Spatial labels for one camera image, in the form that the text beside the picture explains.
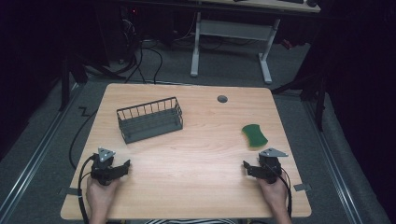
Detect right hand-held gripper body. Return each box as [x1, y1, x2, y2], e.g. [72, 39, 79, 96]
[257, 147, 290, 185]

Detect person's right hand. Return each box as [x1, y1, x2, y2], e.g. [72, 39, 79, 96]
[257, 178, 290, 216]

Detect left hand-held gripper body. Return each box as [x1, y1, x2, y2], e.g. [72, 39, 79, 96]
[90, 147, 123, 187]

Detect black metal stand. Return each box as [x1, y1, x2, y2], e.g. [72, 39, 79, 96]
[271, 62, 329, 133]
[58, 52, 125, 112]

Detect dark wire basket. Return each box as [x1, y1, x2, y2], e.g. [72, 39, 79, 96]
[116, 96, 184, 145]

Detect green sponge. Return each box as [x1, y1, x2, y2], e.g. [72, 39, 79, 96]
[241, 123, 269, 148]

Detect black floor cables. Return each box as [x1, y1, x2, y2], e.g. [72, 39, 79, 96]
[68, 18, 200, 171]

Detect metal floor rail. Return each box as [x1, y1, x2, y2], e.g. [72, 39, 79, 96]
[0, 83, 82, 218]
[303, 99, 363, 224]

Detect grey tape strip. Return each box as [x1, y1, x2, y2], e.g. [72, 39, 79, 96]
[56, 186, 79, 197]
[293, 183, 313, 192]

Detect dark computer tower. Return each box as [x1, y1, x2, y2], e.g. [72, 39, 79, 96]
[118, 4, 141, 64]

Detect person's left hand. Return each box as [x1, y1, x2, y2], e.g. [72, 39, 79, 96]
[85, 176, 121, 220]

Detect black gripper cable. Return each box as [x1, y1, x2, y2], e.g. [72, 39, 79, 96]
[77, 154, 96, 224]
[274, 167, 293, 218]

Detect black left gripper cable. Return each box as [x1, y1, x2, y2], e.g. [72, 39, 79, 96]
[77, 154, 96, 224]

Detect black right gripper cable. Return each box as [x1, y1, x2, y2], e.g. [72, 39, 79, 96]
[274, 167, 293, 218]

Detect white frame desk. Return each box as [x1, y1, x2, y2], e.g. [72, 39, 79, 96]
[190, 0, 321, 85]

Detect striped cloth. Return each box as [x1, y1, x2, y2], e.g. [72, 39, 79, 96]
[145, 217, 238, 224]

